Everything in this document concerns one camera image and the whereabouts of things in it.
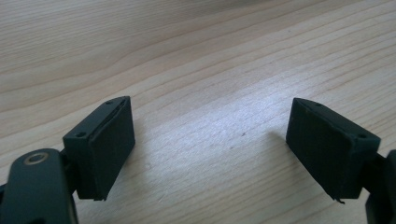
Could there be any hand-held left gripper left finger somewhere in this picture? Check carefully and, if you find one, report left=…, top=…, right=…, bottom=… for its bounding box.
left=63, top=95, right=136, bottom=202

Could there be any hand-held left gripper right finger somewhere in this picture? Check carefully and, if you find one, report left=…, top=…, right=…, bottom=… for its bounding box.
left=285, top=97, right=382, bottom=203

